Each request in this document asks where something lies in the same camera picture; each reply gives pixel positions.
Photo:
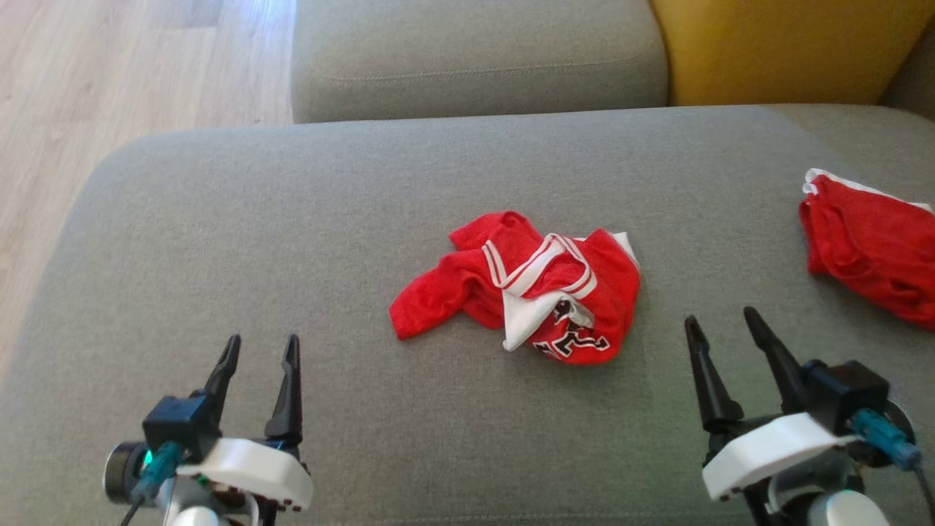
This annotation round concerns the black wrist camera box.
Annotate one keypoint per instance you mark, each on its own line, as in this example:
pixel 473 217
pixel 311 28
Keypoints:
pixel 179 424
pixel 840 387

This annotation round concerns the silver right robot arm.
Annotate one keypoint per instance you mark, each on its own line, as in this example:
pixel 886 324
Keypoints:
pixel 847 511

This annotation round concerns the large grey sofa seat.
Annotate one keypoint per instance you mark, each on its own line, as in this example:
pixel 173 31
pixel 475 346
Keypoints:
pixel 365 219

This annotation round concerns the large yellow sofa back cushion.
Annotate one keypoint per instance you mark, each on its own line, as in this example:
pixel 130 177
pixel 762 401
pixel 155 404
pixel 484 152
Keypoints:
pixel 789 51

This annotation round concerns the red shorts with white stripe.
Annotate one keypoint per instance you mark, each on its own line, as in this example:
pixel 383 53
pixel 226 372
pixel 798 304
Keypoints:
pixel 876 248

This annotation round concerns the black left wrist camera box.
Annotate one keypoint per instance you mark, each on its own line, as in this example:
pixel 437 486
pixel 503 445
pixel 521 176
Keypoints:
pixel 179 424

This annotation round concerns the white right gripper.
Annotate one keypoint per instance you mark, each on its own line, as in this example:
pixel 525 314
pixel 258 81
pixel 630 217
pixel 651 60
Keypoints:
pixel 774 453

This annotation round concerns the grey sofa back cushion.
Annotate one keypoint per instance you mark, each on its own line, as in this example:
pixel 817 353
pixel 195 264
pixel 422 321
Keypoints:
pixel 475 58
pixel 917 80

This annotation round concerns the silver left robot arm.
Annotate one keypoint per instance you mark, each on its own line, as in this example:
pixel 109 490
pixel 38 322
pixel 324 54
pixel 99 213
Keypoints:
pixel 193 515

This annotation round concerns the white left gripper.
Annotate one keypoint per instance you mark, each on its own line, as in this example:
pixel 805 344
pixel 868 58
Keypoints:
pixel 256 471

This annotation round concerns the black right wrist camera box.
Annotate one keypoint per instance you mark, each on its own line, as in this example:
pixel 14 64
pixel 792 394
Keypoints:
pixel 840 387

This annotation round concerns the red bulls jersey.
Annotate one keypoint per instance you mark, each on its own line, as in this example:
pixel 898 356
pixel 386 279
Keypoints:
pixel 467 285

